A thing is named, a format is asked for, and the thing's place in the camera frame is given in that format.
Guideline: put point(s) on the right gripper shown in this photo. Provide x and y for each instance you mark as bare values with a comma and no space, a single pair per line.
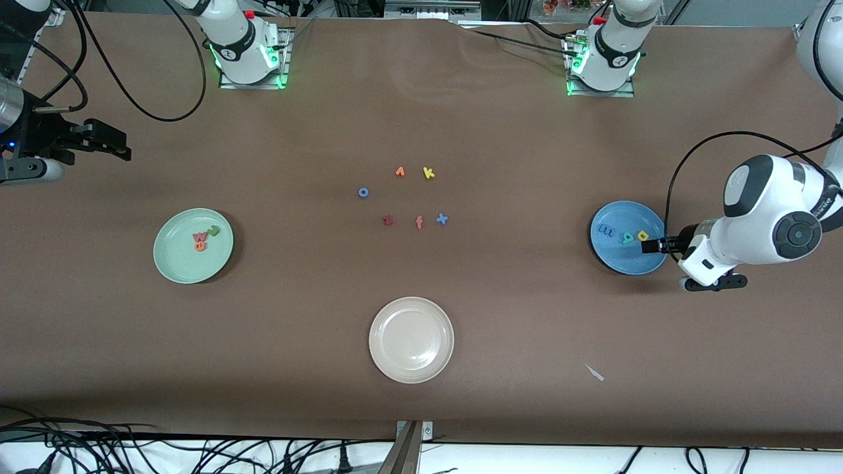
41,137

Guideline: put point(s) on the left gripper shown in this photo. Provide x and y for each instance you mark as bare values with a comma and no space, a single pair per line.
678,243

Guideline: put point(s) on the blue foam letter m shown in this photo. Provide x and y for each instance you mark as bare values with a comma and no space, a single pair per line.
606,231

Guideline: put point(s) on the pink foam letter w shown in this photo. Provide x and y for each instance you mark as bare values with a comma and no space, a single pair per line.
200,236

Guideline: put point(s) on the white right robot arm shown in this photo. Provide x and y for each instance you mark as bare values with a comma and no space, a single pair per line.
237,46

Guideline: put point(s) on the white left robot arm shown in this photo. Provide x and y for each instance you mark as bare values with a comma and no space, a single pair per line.
797,234

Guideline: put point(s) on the blue plate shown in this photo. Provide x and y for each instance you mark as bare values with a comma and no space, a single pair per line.
625,260

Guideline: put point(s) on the white paper scrap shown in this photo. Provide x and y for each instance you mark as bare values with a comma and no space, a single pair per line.
596,374

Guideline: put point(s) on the green plate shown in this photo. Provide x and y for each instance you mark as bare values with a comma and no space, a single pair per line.
184,263

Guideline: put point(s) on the brown table cover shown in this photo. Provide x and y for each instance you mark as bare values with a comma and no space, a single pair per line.
461,118

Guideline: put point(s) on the colourful background object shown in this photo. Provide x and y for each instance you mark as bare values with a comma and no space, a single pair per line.
560,6

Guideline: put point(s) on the beige plate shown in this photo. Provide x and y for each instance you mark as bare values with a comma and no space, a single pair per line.
411,340

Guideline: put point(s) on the grey metal box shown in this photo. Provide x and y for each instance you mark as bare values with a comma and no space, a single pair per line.
428,10

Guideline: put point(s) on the black power plug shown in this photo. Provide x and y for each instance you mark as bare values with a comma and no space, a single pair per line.
342,459
288,463

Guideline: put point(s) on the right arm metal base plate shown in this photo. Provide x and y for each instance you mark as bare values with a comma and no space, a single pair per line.
230,84

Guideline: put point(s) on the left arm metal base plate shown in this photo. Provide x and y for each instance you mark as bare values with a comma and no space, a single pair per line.
625,92

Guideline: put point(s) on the black background frame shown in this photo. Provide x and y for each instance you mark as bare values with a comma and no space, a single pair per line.
359,8

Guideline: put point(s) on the aluminium profile bracket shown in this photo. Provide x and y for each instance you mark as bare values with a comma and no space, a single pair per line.
408,447

